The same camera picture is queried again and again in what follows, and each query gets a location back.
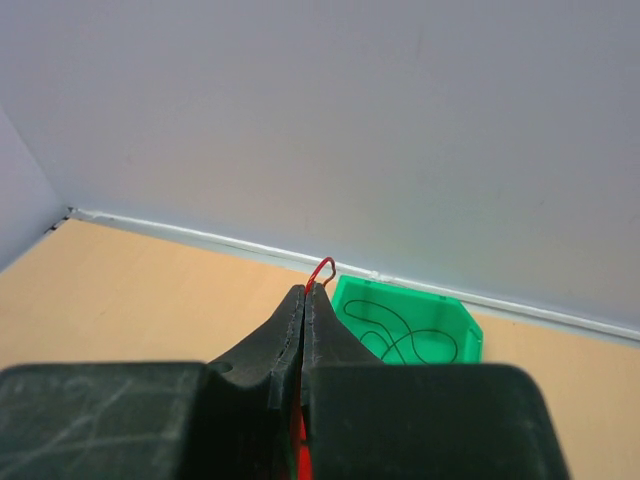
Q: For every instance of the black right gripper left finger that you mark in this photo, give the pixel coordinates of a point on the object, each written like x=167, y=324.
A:
x=235, y=417

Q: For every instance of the far green plastic bin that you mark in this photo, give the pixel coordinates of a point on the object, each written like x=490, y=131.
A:
x=403, y=326

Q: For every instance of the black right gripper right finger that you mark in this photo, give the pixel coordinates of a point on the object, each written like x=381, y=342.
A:
x=366, y=419

